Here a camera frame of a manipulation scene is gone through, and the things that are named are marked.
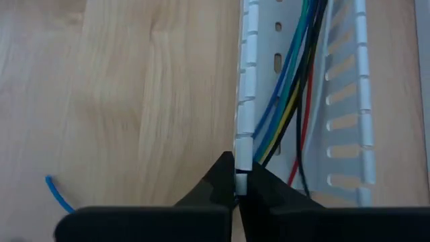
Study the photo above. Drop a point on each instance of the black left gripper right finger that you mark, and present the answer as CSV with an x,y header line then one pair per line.
x,y
336,225

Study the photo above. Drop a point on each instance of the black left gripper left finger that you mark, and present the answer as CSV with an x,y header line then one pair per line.
x,y
141,225

